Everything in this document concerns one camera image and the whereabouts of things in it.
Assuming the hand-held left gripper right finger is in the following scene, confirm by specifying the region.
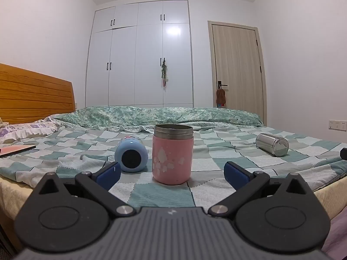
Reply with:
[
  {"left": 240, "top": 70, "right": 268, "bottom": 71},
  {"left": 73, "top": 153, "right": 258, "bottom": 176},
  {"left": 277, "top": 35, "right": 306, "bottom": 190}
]
[{"left": 207, "top": 161, "right": 313, "bottom": 219}]

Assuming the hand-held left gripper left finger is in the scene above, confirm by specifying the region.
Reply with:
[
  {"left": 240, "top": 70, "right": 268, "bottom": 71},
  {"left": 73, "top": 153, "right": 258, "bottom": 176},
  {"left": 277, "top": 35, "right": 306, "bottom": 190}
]
[{"left": 35, "top": 162, "right": 137, "bottom": 219}]

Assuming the light blue cup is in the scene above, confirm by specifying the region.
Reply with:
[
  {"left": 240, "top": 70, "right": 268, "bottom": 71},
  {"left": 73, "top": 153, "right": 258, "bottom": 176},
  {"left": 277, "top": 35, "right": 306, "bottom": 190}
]
[{"left": 114, "top": 136, "right": 149, "bottom": 173}]

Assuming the stainless steel cup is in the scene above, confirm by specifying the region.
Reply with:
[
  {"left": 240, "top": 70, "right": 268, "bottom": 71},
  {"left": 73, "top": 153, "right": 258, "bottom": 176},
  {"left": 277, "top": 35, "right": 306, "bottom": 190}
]
[{"left": 255, "top": 133, "right": 289, "bottom": 157}]

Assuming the pink cup with steel rim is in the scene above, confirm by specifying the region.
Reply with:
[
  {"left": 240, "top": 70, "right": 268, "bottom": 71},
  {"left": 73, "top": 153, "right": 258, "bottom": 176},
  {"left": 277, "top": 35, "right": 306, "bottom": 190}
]
[{"left": 151, "top": 124, "right": 195, "bottom": 186}]

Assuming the beige mattress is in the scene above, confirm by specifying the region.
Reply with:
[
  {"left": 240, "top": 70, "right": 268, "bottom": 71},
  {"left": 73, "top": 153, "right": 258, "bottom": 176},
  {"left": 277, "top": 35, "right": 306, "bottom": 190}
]
[{"left": 0, "top": 173, "right": 347, "bottom": 217}]

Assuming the green checkered bed sheet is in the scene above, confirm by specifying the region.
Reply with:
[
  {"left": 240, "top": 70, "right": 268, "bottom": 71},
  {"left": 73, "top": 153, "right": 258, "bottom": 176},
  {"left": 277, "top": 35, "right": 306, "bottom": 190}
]
[{"left": 0, "top": 125, "right": 347, "bottom": 208}]

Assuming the green floral quilt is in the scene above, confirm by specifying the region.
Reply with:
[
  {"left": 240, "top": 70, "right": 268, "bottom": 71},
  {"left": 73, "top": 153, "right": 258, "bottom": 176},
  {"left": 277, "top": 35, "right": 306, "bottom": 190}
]
[{"left": 53, "top": 106, "right": 264, "bottom": 130}]

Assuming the brown hanging pouch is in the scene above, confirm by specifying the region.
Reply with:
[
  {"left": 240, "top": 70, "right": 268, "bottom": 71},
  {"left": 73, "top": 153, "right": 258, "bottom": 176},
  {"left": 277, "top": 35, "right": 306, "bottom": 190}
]
[{"left": 216, "top": 88, "right": 227, "bottom": 108}]

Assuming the purple floral pillow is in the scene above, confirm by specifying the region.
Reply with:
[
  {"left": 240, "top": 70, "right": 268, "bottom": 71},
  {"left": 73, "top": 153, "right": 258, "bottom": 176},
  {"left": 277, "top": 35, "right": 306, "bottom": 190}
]
[{"left": 0, "top": 114, "right": 64, "bottom": 145}]

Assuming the pink flat book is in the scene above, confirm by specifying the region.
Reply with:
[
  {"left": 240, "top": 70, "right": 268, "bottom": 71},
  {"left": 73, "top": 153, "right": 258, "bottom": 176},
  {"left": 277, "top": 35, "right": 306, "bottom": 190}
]
[{"left": 0, "top": 145, "right": 37, "bottom": 158}]

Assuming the light wooden door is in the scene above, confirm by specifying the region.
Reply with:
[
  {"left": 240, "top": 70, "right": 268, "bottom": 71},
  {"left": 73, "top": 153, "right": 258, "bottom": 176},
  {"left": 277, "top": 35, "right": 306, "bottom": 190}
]
[{"left": 208, "top": 20, "right": 268, "bottom": 126}]

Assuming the wooden headboard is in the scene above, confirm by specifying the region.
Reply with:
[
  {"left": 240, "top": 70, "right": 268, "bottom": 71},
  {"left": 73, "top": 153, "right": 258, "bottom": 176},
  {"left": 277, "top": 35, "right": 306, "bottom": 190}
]
[{"left": 0, "top": 63, "right": 76, "bottom": 124}]

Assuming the green hanging ornament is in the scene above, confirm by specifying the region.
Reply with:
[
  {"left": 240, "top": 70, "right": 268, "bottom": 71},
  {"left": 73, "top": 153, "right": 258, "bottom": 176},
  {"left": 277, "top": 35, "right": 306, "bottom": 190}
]
[{"left": 160, "top": 62, "right": 170, "bottom": 88}]

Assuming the white wardrobe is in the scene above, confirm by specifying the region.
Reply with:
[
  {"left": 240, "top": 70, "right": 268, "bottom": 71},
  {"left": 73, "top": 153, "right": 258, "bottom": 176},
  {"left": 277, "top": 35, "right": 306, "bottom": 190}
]
[{"left": 85, "top": 0, "right": 195, "bottom": 108}]

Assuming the white wall socket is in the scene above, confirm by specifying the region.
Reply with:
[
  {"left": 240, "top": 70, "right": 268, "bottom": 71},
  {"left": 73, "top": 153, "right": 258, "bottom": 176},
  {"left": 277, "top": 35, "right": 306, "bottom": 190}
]
[{"left": 328, "top": 119, "right": 347, "bottom": 132}]

